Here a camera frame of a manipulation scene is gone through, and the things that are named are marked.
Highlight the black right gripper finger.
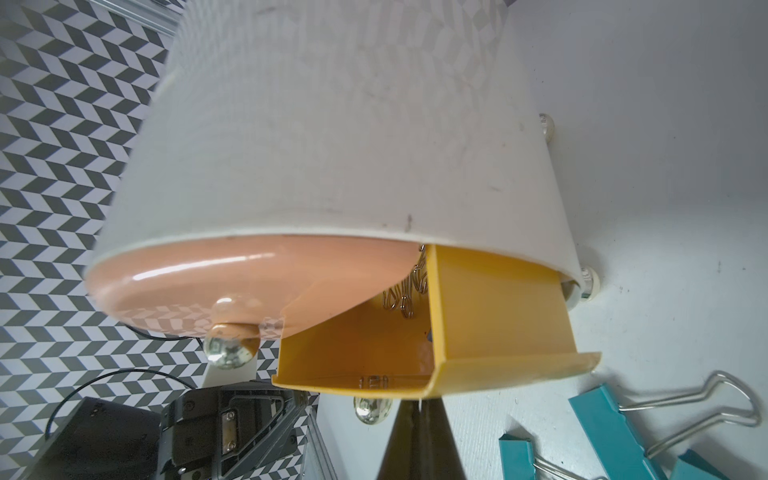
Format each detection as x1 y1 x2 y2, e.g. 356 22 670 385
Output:
377 398 466 480

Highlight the green binder clip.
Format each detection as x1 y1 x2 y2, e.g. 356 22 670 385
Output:
569 371 762 479
498 433 585 480
669 449 728 480

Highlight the cream round drawer cabinet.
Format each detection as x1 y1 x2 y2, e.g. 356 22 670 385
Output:
93 1 594 306

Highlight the blue binder clip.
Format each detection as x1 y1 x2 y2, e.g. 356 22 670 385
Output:
382 244 428 318

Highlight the orange pink top drawer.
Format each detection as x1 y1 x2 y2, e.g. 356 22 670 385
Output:
85 235 419 340

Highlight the aluminium corner post left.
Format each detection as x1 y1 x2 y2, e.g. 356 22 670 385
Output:
90 0 182 36

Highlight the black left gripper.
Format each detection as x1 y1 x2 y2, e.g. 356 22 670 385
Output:
158 383 309 479

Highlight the yellow drawer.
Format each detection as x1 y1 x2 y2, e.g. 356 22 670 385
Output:
272 245 601 400

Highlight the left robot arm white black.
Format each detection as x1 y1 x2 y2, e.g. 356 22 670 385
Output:
23 381 309 479

